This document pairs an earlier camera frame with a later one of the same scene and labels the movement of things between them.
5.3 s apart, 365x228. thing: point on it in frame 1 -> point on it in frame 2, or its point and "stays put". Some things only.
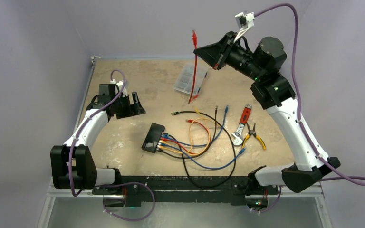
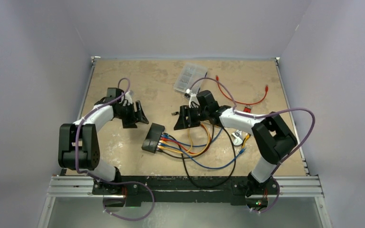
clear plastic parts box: (185, 82) stays put
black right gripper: (214, 53) -> (182, 122)
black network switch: (152, 138) stays put
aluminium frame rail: (66, 192) stays put
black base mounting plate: (251, 190) stays put
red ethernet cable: (192, 96) -> (266, 88)
